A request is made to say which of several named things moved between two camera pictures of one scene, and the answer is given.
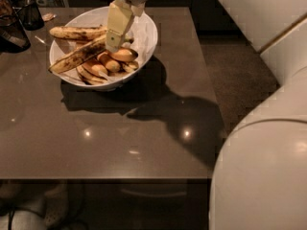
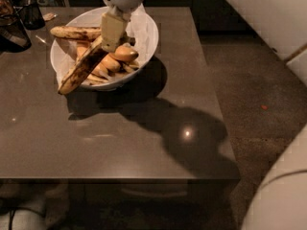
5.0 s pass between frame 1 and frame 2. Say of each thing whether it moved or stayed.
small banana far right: stayed
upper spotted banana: stayed
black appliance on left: stayed
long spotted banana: moved
